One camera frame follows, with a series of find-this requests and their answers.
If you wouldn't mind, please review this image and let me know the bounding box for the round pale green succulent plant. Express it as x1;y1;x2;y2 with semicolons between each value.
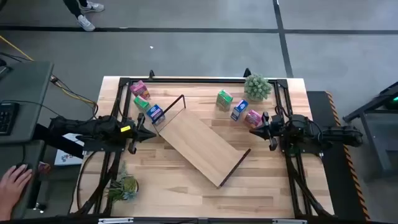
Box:
243;73;273;102

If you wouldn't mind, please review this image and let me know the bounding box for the person's white shoe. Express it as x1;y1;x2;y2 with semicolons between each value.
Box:
79;1;105;14
76;14;96;32

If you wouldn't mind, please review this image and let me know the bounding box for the small red object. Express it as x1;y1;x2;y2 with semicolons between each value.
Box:
37;161;52;175

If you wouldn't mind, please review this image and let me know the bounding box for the black floor cable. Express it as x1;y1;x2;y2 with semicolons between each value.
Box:
0;52;34;62

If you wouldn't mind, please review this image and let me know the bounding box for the green cereal box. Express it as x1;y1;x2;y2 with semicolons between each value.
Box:
133;95;152;113
216;89;234;112

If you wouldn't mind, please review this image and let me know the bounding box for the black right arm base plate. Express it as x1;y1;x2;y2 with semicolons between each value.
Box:
279;136;324;156

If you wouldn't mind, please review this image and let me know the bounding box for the person's hand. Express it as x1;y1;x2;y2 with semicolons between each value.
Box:
0;164;34;222

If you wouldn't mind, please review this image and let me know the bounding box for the white paper with logo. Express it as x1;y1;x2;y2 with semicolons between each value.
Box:
54;133;87;167

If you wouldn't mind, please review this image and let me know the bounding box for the black keyboard cable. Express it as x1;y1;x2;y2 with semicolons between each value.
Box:
0;99;65;121

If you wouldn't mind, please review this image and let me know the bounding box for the yellow cable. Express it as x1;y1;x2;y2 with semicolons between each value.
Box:
0;35;98;106

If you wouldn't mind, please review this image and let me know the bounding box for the wooden shelf with black ends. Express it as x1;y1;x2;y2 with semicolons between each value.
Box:
152;94;252;190

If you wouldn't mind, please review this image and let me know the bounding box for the grey desk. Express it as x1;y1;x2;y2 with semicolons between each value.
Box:
0;61;54;220

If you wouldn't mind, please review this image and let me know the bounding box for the spiky green potted plant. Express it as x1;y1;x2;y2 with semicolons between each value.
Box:
104;160;140;205

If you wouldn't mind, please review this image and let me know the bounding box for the black looped cable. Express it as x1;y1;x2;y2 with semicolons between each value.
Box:
76;151;94;212

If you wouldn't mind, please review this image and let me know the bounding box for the silver metal bracket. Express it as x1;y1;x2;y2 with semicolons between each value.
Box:
98;217;134;224
272;218;308;224

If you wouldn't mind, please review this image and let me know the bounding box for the dark metal workstation frame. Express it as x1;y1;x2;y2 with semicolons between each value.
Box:
343;81;398;183

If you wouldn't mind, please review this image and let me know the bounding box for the black metal table frame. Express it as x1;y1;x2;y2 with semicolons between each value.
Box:
71;68;335;218

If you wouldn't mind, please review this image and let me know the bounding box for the black keyboard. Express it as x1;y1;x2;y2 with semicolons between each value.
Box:
0;102;20;136

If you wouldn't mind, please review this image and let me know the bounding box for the pink cereal box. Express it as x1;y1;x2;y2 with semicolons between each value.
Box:
243;109;264;129
129;80;151;100

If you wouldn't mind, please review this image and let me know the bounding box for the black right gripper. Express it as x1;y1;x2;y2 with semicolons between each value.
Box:
249;111;283;152

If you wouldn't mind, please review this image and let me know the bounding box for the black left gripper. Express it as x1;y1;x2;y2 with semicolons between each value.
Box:
127;112;157;155

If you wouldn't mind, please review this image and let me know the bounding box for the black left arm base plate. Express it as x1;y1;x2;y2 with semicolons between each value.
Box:
82;136;127;153

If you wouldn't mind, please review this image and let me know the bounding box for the black mat with hazard stripe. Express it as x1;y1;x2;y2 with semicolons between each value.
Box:
306;90;371;222

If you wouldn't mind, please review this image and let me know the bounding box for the blue cereal box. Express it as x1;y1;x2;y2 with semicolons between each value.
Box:
229;99;249;122
146;104;167;126

